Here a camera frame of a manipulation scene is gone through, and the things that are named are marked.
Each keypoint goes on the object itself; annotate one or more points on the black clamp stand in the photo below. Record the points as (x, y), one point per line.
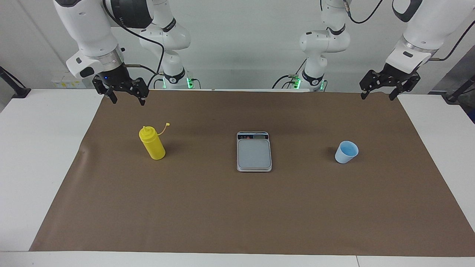
(20, 91)
(454, 97)

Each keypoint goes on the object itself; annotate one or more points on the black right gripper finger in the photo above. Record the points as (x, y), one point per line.
(142, 98)
(111, 95)

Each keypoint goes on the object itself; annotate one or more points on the brown paper mat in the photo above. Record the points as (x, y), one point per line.
(237, 211)

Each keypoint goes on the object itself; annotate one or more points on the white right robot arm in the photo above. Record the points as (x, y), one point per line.
(89, 29)

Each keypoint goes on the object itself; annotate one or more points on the dark grey panel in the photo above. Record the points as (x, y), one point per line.
(464, 68)

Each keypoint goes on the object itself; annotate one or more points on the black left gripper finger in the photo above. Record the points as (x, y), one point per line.
(395, 94)
(365, 94)

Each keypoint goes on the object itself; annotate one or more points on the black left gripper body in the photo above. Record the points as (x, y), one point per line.
(389, 78)

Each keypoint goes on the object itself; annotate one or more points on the white wall socket box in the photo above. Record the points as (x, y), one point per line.
(68, 79)

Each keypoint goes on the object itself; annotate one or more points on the yellow squeeze bottle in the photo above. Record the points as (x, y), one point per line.
(152, 146)

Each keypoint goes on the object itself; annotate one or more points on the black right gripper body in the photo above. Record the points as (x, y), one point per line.
(118, 79)

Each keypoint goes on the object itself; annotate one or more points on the silver digital kitchen scale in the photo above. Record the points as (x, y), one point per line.
(254, 154)

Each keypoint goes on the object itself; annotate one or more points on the light blue plastic cup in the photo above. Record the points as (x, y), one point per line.
(346, 154)

